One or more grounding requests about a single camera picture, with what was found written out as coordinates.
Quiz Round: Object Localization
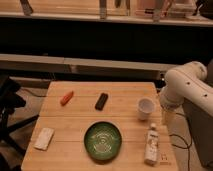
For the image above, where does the white plastic bottle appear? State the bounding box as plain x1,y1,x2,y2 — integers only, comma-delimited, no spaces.
144,123,159,166

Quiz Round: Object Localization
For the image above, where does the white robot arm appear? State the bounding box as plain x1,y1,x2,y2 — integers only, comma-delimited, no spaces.
159,61,213,125

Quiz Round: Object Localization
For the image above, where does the white rectangular sponge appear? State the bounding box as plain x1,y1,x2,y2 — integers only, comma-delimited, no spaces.
34,128,54,150

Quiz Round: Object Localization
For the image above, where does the green ceramic bowl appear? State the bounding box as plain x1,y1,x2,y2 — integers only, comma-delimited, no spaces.
84,121,122,162

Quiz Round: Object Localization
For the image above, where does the orange carrot toy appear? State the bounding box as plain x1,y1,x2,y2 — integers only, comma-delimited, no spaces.
60,91,74,106

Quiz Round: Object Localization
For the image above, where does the black rectangular block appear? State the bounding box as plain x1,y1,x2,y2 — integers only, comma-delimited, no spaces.
95,93,108,110

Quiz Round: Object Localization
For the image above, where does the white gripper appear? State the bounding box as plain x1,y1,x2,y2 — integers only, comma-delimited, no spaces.
159,87,182,125

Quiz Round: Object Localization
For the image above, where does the black cable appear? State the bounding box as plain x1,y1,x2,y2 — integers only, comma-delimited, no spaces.
169,111,194,171

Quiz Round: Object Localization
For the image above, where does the wooden table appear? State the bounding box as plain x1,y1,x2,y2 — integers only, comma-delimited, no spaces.
20,81,180,171

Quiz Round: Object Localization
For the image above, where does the black office chair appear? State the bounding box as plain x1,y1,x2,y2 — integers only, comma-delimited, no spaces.
0,75,40,171

